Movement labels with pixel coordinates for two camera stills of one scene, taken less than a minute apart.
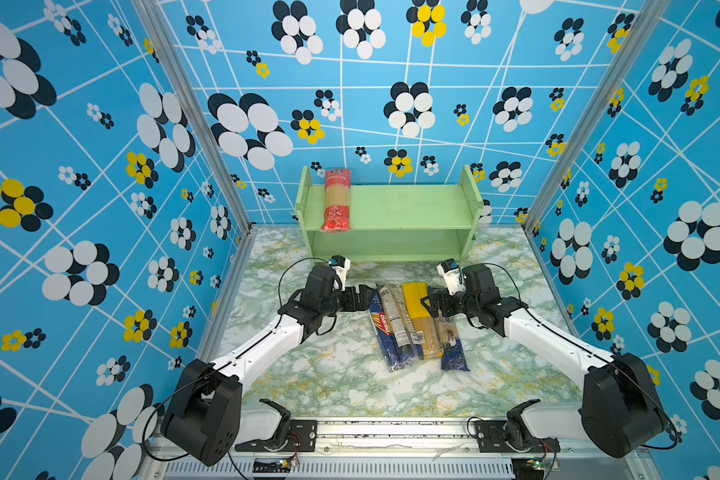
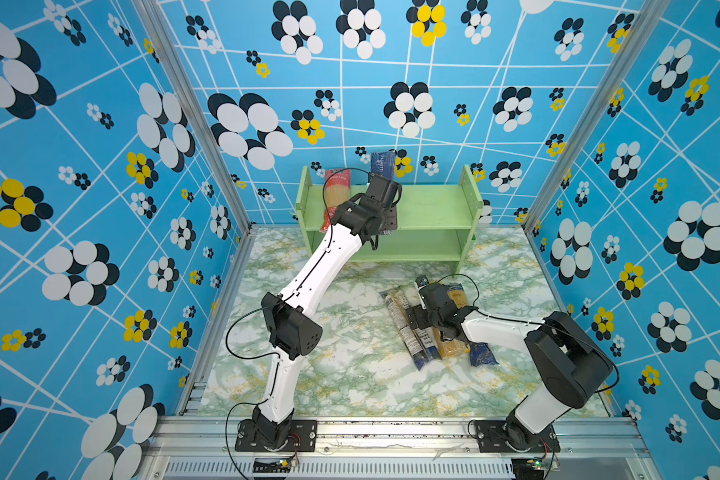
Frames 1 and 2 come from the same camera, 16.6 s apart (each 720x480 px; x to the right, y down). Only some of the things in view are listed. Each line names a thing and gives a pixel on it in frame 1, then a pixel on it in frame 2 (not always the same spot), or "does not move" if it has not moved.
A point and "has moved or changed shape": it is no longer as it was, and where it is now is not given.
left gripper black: (363, 302) to (390, 205)
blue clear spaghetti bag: (453, 356) to (480, 354)
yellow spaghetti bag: (414, 293) has moved or changed shape
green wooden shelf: (392, 223) does not move
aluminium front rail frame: (400, 450) does not move
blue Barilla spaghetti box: (395, 356) to (383, 163)
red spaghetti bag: (337, 213) does not move
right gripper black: (444, 298) to (418, 313)
